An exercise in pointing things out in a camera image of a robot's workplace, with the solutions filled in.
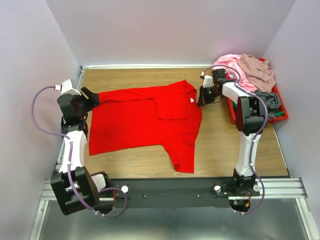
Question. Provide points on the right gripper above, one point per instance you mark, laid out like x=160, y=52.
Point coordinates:
x=202, y=100

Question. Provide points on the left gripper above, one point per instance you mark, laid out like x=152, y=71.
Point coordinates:
x=93, y=98

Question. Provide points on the red plastic bin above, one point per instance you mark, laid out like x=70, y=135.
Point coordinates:
x=231, y=61

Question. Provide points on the red t-shirt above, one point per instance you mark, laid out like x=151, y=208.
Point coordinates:
x=165, y=115

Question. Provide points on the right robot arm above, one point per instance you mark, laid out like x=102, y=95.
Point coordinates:
x=251, y=118

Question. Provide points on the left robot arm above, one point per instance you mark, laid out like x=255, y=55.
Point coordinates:
x=74, y=188

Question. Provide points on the magenta shirt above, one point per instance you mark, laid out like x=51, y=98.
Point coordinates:
x=228, y=77

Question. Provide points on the dusty pink shirt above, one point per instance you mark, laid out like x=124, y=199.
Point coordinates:
x=257, y=72

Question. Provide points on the grey shirt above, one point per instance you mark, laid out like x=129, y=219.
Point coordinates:
x=271, y=99

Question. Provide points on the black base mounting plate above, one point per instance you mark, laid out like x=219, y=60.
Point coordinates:
x=186, y=192

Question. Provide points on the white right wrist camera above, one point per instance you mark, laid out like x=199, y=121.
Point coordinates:
x=207, y=80

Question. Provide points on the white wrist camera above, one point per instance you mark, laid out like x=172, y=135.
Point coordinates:
x=67, y=87
x=207, y=80

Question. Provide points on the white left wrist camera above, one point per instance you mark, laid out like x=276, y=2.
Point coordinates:
x=67, y=87

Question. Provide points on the aluminium left rail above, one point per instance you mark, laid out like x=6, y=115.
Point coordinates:
x=74, y=133

